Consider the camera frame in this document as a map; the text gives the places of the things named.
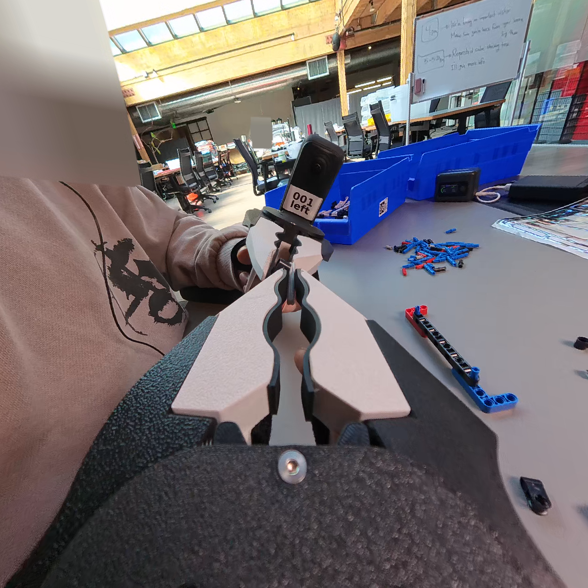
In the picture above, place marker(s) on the whiteboard on stand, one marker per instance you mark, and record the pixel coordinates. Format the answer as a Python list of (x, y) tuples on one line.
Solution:
[(468, 50)]

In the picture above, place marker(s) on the stack of red crates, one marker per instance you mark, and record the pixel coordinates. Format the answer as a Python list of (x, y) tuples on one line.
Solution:
[(572, 105)]

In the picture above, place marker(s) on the black power bank with display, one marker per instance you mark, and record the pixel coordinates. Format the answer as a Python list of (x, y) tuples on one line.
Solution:
[(457, 184)]

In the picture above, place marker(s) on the person's left hand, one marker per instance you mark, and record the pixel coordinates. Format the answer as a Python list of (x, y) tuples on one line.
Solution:
[(242, 271)]

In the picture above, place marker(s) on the group of black office chairs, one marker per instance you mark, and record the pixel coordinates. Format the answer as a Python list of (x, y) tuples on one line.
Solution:
[(193, 183)]

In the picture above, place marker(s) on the blue plastic bin white tag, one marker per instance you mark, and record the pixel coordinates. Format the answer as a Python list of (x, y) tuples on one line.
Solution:
[(367, 206)]

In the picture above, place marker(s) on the black lego connector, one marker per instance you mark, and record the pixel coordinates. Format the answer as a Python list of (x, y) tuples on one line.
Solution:
[(535, 494)]

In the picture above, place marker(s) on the black blue red lego beam assembly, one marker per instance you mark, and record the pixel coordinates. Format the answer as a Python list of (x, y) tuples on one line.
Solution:
[(448, 349)]

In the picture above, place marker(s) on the pile of mixed lego pieces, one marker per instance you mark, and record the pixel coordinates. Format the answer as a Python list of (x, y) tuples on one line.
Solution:
[(581, 343)]

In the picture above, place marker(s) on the printed instruction booklet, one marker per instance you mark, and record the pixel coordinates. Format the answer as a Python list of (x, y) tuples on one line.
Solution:
[(546, 227)]

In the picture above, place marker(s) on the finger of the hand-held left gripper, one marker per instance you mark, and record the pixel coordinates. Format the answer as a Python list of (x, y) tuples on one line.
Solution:
[(262, 250), (308, 255)]

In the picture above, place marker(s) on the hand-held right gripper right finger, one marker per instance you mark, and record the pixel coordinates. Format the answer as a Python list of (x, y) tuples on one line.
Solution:
[(353, 367)]

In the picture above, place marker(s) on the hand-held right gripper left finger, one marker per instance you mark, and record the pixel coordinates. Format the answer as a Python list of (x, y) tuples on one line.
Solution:
[(229, 367)]

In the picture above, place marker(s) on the person's right hand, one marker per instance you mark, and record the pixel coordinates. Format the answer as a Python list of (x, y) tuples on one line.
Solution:
[(301, 360)]

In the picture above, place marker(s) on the grey lego axle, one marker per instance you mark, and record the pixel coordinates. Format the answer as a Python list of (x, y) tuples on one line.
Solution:
[(291, 287)]

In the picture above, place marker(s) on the person's left forearm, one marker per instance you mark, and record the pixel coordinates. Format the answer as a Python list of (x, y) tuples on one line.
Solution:
[(202, 252)]

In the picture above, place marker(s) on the black flat case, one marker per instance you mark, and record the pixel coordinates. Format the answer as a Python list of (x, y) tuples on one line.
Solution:
[(546, 188)]

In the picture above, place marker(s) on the heap of assorted lego parts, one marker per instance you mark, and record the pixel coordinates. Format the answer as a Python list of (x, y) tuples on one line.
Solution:
[(335, 207)]

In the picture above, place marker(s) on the pile of blue red pins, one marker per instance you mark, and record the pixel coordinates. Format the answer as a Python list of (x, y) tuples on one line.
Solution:
[(432, 255)]

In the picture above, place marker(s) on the person's beige sweatshirt torso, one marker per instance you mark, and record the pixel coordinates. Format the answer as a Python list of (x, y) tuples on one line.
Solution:
[(69, 298)]

